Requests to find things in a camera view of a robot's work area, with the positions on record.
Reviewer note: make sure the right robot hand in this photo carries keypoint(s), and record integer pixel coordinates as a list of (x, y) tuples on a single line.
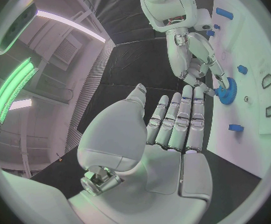
[(200, 48)]

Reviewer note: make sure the dark camera module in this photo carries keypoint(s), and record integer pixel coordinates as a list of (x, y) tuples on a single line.
[(16, 28)]

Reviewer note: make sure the blue long cylinder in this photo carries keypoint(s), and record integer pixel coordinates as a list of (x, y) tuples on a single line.
[(224, 13)]

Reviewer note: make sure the blue gear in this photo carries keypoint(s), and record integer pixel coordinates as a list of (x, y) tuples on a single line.
[(229, 97)]

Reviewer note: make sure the blue block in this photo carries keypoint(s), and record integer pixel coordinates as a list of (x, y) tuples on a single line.
[(236, 127)]

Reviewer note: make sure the small blue peg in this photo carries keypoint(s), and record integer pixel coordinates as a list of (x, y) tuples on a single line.
[(210, 33), (216, 26)]

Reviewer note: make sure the white task board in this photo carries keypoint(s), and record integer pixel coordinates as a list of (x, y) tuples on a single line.
[(254, 46)]

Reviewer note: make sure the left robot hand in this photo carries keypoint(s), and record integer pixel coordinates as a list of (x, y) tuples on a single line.
[(116, 130)]

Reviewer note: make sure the glowing light bar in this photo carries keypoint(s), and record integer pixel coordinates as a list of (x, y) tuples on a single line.
[(11, 89)]

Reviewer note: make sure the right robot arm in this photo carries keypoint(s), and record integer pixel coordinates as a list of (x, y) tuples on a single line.
[(168, 3)]

